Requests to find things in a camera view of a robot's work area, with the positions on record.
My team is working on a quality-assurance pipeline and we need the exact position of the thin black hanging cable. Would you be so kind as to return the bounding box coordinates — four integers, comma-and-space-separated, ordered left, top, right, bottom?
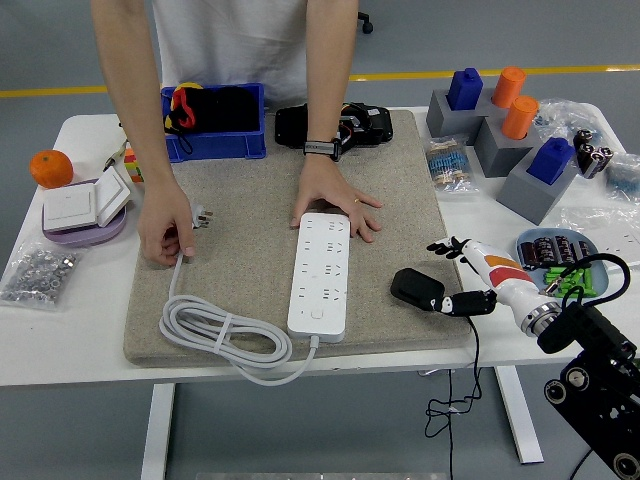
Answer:
446, 369, 456, 480

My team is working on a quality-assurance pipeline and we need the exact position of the clear bag of blue parts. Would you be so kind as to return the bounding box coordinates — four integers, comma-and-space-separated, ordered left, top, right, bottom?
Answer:
602, 152, 640, 201
532, 97, 609, 146

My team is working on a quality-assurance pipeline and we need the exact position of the light blue plate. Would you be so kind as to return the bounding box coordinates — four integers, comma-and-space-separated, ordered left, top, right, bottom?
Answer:
514, 227, 610, 304

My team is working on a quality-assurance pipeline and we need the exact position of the orange cylinder peg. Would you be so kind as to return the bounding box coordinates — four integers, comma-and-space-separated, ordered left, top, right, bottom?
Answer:
491, 66, 527, 109
500, 94, 540, 140

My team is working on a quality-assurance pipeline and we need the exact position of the wide grey holder block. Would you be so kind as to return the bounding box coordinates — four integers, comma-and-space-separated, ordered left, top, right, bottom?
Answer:
425, 88, 501, 146

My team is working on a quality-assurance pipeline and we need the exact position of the black wristband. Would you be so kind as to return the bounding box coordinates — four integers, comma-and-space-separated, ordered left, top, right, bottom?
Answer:
303, 138, 344, 163

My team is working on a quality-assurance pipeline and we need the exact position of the person's left hand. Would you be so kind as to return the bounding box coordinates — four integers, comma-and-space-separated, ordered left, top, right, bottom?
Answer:
290, 154, 384, 245

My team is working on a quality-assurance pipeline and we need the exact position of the black floor cable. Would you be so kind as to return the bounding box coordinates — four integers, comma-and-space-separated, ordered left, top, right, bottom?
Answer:
567, 447, 596, 480

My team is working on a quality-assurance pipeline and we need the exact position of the blue plastic bin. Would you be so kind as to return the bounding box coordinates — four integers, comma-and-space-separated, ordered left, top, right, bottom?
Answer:
160, 82, 267, 164

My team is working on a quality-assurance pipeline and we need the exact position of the white table leg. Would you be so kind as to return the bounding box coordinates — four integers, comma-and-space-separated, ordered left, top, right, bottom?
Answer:
139, 383, 176, 480
494, 366, 545, 465

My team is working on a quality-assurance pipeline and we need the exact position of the bag of metal nuts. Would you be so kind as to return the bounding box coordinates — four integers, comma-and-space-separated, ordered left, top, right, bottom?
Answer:
0, 242, 81, 311

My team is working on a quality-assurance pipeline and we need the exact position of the black power adapter plug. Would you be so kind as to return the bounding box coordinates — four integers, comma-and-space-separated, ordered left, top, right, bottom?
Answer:
389, 267, 446, 312

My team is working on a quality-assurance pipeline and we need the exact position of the grey-brown mat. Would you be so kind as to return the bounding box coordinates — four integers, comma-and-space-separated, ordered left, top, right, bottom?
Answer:
122, 108, 471, 369

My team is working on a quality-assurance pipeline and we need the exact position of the white wall switch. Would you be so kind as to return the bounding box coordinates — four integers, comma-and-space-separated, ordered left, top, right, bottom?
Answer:
94, 165, 133, 227
42, 182, 99, 232

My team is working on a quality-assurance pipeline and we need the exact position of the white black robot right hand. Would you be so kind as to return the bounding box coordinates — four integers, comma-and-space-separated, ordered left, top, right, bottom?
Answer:
427, 236, 551, 326

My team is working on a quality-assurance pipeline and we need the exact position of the person's right hand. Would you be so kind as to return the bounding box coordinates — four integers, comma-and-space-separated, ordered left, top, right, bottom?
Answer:
137, 177, 197, 267

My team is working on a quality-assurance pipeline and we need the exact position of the white power strip cable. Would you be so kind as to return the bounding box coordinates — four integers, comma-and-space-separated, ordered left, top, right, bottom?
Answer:
158, 202, 321, 387

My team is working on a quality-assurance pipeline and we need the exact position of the black adapter cord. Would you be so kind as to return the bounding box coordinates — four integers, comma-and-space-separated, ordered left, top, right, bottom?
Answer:
423, 312, 484, 439

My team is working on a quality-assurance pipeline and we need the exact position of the bag of resistors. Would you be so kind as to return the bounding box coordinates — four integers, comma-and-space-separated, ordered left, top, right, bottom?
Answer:
422, 135, 480, 196

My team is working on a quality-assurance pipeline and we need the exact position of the colourful puzzle cube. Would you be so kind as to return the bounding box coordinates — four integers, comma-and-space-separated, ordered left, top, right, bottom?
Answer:
123, 147, 146, 184

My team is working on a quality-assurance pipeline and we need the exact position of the white power strip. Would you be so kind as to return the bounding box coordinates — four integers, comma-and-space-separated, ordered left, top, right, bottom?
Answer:
287, 212, 352, 345

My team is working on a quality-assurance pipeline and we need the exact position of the purple plate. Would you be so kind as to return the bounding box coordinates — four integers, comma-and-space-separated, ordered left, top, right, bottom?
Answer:
41, 177, 128, 249

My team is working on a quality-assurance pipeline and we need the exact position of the pile of green pegs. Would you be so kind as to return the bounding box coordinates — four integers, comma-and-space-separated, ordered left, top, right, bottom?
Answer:
542, 264, 594, 300

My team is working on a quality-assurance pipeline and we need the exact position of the black electronic device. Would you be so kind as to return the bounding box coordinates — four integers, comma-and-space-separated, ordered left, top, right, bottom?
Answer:
273, 101, 395, 156

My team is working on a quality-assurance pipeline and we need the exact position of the blue square peg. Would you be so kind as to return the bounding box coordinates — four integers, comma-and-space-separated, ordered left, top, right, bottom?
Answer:
446, 66, 484, 111
526, 136, 576, 186

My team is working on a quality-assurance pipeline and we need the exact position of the orange fruit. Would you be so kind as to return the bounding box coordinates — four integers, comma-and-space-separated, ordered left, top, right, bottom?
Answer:
28, 149, 75, 190

